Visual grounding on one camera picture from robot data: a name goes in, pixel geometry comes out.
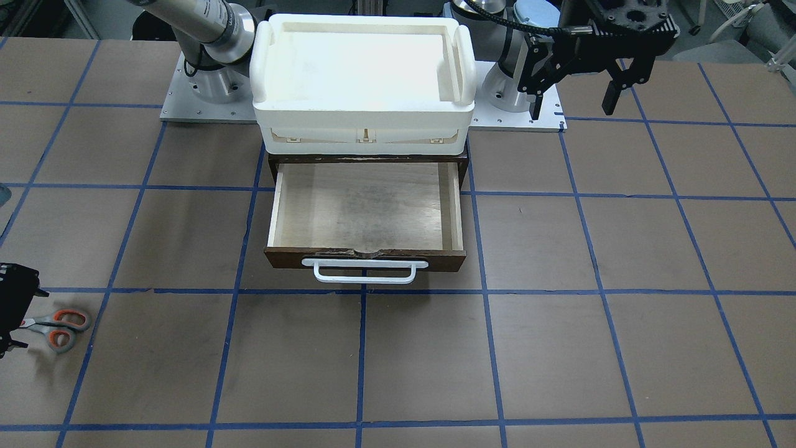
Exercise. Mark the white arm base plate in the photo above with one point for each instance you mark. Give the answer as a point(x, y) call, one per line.
point(208, 106)
point(488, 117)

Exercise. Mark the orange grey handled scissors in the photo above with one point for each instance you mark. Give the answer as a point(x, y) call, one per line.
point(59, 328)

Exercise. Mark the white plastic tray bin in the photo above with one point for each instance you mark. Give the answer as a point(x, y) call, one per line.
point(363, 85)

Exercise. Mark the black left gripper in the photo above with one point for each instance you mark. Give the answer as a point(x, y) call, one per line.
point(555, 62)

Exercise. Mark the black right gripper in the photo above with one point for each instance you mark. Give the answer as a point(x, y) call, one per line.
point(13, 300)

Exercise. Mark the wooden drawer with white handle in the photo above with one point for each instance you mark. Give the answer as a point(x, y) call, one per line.
point(373, 215)

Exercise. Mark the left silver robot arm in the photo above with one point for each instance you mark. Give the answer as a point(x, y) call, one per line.
point(492, 25)

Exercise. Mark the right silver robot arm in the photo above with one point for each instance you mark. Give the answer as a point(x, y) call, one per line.
point(217, 40)

